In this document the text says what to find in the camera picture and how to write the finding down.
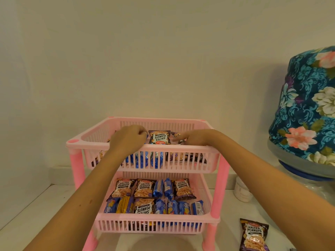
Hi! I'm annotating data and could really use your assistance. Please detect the person's right hand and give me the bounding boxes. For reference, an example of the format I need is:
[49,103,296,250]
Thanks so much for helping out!
[178,129,223,147]

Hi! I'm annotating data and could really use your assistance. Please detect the salted peanuts packet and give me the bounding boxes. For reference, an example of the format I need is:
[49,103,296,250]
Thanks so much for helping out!
[134,198,155,215]

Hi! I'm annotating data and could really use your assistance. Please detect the pink two-tier plastic rack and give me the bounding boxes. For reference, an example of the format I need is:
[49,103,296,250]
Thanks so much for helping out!
[66,117,231,251]

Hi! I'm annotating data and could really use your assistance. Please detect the white jar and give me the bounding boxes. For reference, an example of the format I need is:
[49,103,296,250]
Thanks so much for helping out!
[233,176,253,203]

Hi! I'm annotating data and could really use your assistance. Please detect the person's left hand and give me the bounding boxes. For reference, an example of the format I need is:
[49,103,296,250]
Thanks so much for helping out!
[109,124,148,157]

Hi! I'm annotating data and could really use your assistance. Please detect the person's left forearm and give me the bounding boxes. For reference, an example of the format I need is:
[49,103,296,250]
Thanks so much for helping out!
[23,147,136,251]

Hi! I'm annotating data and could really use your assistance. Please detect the clear water dispenser base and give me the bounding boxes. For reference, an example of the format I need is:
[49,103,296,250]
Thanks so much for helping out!
[281,168,335,204]

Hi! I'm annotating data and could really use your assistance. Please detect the yellow snack packet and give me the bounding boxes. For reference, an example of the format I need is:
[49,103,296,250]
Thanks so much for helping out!
[116,196,134,214]

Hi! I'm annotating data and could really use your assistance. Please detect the clear water bottle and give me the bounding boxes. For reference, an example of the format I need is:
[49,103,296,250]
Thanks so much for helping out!
[267,139,335,180]

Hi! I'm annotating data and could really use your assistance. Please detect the person's right forearm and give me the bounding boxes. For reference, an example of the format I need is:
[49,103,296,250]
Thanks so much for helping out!
[212,132,335,251]

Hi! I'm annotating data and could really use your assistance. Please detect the floral fabric bottle cover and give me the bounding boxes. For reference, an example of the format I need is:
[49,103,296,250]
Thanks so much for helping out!
[269,45,335,166]

